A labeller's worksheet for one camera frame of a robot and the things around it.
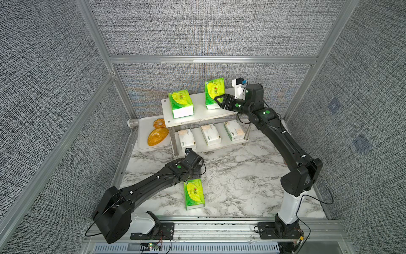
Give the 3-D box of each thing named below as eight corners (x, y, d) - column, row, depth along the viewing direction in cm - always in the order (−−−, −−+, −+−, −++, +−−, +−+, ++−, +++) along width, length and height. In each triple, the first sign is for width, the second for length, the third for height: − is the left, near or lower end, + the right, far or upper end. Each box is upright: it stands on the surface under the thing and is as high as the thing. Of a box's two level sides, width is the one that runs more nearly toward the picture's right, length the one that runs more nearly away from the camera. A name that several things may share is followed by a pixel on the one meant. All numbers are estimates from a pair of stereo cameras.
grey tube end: (126, 128, 117) (125, 126, 115) (129, 120, 121) (128, 118, 120) (137, 128, 117) (136, 126, 115) (140, 120, 121) (139, 118, 120)
